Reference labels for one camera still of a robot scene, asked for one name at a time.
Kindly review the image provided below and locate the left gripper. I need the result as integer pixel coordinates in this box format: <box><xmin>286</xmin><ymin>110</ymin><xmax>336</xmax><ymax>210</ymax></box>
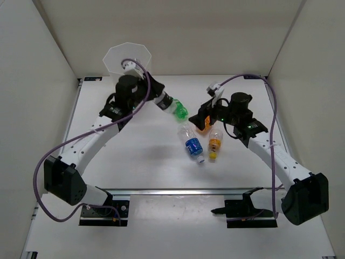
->
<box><xmin>129</xmin><ymin>71</ymin><xmax>165</xmax><ymax>110</ymax></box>

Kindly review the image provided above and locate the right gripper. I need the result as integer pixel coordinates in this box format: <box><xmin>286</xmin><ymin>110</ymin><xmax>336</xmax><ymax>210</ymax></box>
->
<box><xmin>189</xmin><ymin>95</ymin><xmax>239</xmax><ymax>131</ymax></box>

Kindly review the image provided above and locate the orange plastic bottle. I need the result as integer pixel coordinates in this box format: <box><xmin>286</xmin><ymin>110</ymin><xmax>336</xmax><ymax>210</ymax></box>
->
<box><xmin>195</xmin><ymin>116</ymin><xmax>212</xmax><ymax>135</ymax></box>

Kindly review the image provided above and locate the green plastic bottle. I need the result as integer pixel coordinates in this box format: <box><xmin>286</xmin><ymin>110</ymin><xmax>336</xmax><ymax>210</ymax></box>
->
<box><xmin>153</xmin><ymin>91</ymin><xmax>189</xmax><ymax>121</ymax></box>

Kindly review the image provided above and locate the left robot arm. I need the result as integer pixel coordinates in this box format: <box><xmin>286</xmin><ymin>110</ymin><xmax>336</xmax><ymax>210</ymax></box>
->
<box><xmin>43</xmin><ymin>74</ymin><xmax>173</xmax><ymax>216</ymax></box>

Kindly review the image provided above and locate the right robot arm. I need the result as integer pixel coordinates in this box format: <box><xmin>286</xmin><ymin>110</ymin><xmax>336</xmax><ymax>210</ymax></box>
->
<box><xmin>189</xmin><ymin>92</ymin><xmax>329</xmax><ymax>226</ymax></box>

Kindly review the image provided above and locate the white plastic bin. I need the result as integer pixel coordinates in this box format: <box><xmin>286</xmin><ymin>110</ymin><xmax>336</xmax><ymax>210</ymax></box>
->
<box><xmin>102</xmin><ymin>42</ymin><xmax>151</xmax><ymax>76</ymax></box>

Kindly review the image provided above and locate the clear bottle yellow cap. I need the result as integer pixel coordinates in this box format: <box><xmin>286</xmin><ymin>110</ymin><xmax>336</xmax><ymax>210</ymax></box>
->
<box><xmin>208</xmin><ymin>128</ymin><xmax>223</xmax><ymax>162</ymax></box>

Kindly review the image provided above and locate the clear bottle blue label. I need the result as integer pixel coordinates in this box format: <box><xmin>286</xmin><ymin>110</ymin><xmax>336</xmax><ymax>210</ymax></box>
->
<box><xmin>177</xmin><ymin>123</ymin><xmax>205</xmax><ymax>163</ymax></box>

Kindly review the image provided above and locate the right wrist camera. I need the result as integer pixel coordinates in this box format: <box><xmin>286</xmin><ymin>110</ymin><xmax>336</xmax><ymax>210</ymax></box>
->
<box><xmin>206</xmin><ymin>83</ymin><xmax>224</xmax><ymax>107</ymax></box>

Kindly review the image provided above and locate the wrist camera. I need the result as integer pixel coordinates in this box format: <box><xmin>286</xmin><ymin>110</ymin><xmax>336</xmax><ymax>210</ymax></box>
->
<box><xmin>121</xmin><ymin>58</ymin><xmax>144</xmax><ymax>79</ymax></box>
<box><xmin>206</xmin><ymin>83</ymin><xmax>224</xmax><ymax>107</ymax></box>

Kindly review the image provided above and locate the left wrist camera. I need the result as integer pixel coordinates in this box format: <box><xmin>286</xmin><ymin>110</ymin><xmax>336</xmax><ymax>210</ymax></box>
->
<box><xmin>121</xmin><ymin>58</ymin><xmax>144</xmax><ymax>79</ymax></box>

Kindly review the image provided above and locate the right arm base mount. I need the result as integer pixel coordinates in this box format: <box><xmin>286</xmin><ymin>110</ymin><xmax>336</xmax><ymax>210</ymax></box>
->
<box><xmin>211</xmin><ymin>187</ymin><xmax>278</xmax><ymax>229</ymax></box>

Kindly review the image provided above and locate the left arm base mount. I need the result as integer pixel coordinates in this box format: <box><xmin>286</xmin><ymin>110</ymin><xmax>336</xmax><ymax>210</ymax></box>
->
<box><xmin>79</xmin><ymin>195</ymin><xmax>130</xmax><ymax>227</ymax></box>

